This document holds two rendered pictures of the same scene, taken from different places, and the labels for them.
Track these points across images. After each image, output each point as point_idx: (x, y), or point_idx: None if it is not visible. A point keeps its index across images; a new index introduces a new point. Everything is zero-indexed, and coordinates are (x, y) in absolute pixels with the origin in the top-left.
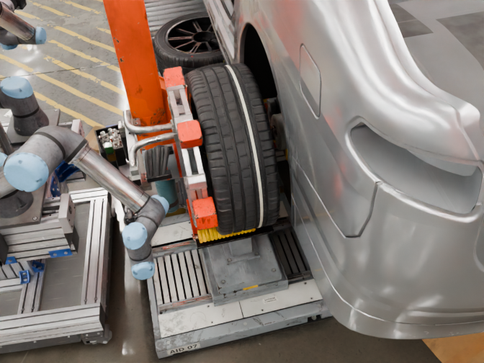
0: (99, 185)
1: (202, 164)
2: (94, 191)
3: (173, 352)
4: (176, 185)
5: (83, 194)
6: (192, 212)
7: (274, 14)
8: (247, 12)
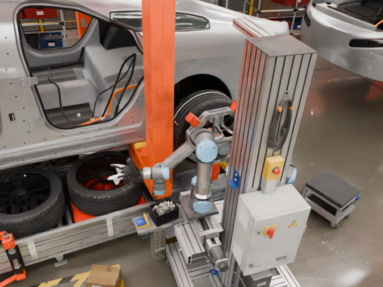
0: (137, 282)
1: (195, 154)
2: (171, 250)
3: None
4: (136, 236)
5: (174, 256)
6: (222, 158)
7: (224, 50)
8: (182, 75)
